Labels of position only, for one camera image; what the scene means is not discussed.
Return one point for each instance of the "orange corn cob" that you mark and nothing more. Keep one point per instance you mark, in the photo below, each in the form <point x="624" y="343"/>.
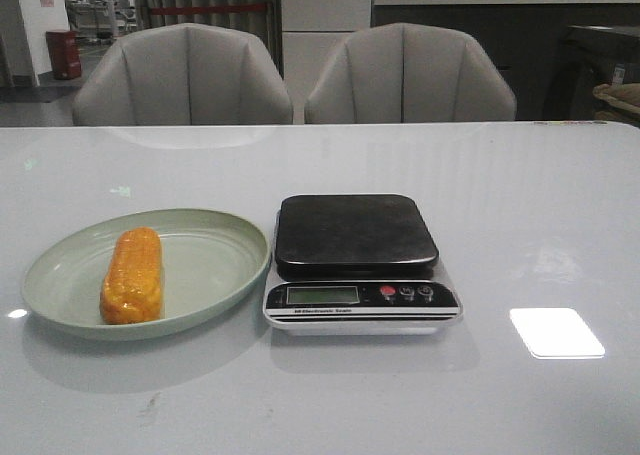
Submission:
<point x="132" y="289"/>

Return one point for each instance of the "electronic kitchen scale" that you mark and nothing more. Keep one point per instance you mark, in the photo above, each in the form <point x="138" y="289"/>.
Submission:
<point x="357" y="264"/>

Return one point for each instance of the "right grey armchair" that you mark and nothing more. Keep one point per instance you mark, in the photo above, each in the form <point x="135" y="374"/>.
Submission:
<point x="409" y="73"/>

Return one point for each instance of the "grey armchair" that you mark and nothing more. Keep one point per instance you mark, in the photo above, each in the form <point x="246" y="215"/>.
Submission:
<point x="184" y="74"/>
<point x="409" y="73"/>

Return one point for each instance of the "light green plate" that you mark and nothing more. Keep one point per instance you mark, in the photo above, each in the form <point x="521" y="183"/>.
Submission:
<point x="211" y="261"/>

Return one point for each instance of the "left grey armchair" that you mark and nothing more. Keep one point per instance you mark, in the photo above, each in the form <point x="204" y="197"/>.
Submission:
<point x="184" y="74"/>

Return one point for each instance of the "white refrigerator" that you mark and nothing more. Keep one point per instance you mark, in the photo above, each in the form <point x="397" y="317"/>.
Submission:
<point x="309" y="29"/>

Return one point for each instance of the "red barrier belt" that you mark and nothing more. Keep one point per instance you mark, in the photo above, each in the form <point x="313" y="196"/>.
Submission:
<point x="202" y="10"/>

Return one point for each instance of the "dark kitchen counter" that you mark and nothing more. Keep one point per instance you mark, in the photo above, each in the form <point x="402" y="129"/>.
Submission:
<point x="520" y="36"/>

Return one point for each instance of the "grey curtain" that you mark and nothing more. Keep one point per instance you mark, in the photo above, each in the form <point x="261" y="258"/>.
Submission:
<point x="205" y="0"/>

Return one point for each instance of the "metal shelf rack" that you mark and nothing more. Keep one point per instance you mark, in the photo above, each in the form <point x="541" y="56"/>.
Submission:
<point x="96" y="21"/>

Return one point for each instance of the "red trash bin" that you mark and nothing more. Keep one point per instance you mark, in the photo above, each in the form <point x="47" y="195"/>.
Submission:
<point x="64" y="54"/>

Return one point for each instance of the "beige cushion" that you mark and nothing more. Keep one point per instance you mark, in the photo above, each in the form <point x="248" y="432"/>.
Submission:
<point x="617" y="103"/>

